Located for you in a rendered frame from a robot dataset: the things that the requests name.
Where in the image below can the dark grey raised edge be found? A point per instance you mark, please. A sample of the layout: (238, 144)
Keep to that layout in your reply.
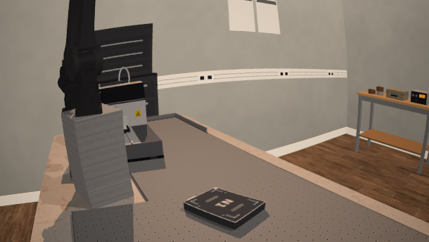
(180, 117)

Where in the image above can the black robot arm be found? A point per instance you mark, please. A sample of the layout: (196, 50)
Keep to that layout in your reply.
(79, 69)

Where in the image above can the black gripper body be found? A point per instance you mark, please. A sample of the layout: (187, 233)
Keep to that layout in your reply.
(70, 105)

